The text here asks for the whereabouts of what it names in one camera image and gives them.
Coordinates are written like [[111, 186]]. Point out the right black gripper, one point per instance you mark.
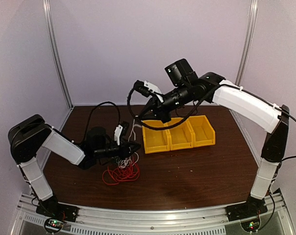
[[160, 112]]

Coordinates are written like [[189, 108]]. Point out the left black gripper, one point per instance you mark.
[[124, 149]]

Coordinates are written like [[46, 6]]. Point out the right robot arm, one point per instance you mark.
[[214, 88]]

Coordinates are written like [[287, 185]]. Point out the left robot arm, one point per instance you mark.
[[32, 134]]

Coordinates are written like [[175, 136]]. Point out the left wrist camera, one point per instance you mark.
[[120, 131]]

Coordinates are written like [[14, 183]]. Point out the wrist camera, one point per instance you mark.
[[146, 89], [120, 131]]

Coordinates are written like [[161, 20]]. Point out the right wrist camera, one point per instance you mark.
[[146, 89]]

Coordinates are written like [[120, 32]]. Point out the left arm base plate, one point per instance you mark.
[[63, 212]]

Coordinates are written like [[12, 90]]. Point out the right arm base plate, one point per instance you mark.
[[244, 210]]

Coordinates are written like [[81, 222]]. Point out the right aluminium frame post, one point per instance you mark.
[[251, 23]]

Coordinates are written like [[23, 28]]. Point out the aluminium frame post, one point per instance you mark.
[[251, 23], [55, 53]]

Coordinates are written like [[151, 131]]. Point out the left aluminium frame post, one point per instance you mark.
[[55, 53]]

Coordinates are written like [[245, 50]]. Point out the front aluminium rail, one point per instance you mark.
[[200, 221]]

